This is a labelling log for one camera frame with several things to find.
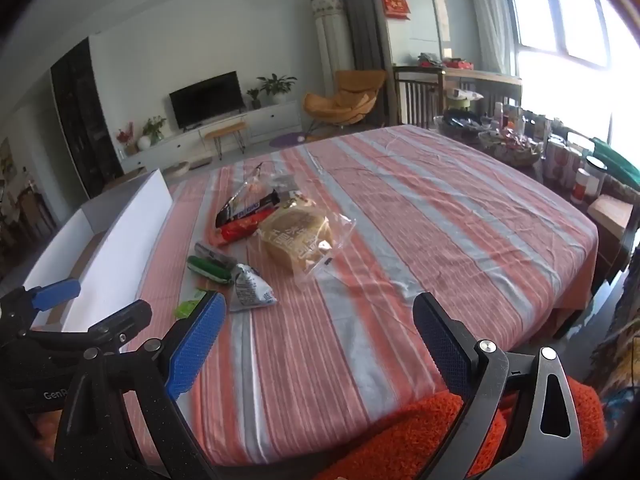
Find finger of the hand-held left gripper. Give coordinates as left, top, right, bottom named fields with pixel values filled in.
left=0, top=278, right=82, bottom=331
left=30, top=300, right=153, bottom=356

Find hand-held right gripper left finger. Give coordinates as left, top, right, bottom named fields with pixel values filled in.
left=52, top=291, right=228, bottom=480

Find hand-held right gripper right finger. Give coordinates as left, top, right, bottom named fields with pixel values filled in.
left=412, top=291, right=585, bottom=480

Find light green snack packet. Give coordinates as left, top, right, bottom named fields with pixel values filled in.
left=174, top=290, right=208, bottom=319

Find dark green snack packet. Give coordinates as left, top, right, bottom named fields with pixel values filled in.
left=187, top=255, right=233, bottom=284

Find white cardboard box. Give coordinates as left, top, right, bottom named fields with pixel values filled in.
left=22, top=169, right=173, bottom=333

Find grey triangular snack packet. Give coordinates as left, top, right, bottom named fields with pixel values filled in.
left=229, top=264, right=278, bottom=313

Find silver strip snack packet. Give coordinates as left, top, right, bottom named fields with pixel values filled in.
left=195, top=242, right=237, bottom=267

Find red snack packet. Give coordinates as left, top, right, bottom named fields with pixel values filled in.
left=220, top=210, right=273, bottom=246

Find black snack bar packet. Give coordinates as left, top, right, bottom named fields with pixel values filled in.
left=215, top=191, right=281, bottom=228

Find clear bread packet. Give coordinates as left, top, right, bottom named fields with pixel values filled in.
left=255, top=199, right=357, bottom=293

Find long clear snack packet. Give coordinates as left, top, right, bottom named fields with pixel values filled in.
left=220, top=161, right=266, bottom=218

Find person's orange knit sweater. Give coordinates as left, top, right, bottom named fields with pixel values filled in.
left=312, top=377, right=606, bottom=480

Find striped pink grey tablecloth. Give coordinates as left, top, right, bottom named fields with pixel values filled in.
left=122, top=124, right=599, bottom=468

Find red flowers in vase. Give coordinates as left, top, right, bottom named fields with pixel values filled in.
left=116, top=122, right=138, bottom=156

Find black display cabinet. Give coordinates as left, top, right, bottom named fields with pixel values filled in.
left=50, top=37, right=123, bottom=200

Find patterned knit cloth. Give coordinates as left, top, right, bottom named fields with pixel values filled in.
left=585, top=310, right=640, bottom=441

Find green plant in glass vase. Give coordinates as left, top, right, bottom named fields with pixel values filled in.
left=142, top=116, right=167, bottom=145

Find small brown carton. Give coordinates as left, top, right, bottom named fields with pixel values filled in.
left=587, top=195, right=636, bottom=248

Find wicker basket with small goods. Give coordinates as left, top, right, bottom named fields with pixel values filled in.
left=477, top=127, right=546, bottom=166

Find wooden bench with metal legs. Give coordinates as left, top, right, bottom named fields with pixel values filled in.
left=199, top=121, right=248, bottom=161

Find dark tray with small goods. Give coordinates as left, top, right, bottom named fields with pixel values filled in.
left=434, top=112, right=488, bottom=141

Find black television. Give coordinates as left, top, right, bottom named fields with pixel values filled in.
left=169, top=71, right=246, bottom=131

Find row of small bottles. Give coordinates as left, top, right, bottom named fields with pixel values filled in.
left=492, top=101, right=556, bottom=142

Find white television cabinet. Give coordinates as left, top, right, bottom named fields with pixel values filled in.
left=120, top=100, right=303, bottom=173

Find light green plastic stool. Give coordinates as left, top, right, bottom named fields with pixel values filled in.
left=445, top=87, right=483, bottom=111

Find wooden slatted crib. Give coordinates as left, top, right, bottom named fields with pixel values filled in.
left=392, top=65, right=523, bottom=131

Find green cloth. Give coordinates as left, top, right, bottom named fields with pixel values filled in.
left=590, top=135, right=640, bottom=186

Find orange lounge chair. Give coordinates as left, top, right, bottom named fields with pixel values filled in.
left=303, top=70, right=388, bottom=136

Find large potted green plant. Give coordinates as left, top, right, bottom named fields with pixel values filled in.
left=256, top=73, right=298, bottom=107

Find red and green clutter pile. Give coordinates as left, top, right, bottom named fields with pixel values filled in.
left=417, top=52, right=473, bottom=70

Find grey curtain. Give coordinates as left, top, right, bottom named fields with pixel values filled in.
left=325, top=0, right=396, bottom=128

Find covered standing air conditioner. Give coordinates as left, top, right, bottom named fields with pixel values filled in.
left=310, top=0, right=358, bottom=91

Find white sheer curtain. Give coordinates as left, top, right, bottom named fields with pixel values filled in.
left=462, top=0, right=516, bottom=76

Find dark framed window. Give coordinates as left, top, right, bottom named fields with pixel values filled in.
left=502, top=0, right=613, bottom=68

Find framed wall painting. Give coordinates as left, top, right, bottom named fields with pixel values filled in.
left=0, top=137, right=17, bottom=181

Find red wall hanging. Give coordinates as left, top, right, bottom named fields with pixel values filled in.
left=378, top=0, right=412, bottom=21

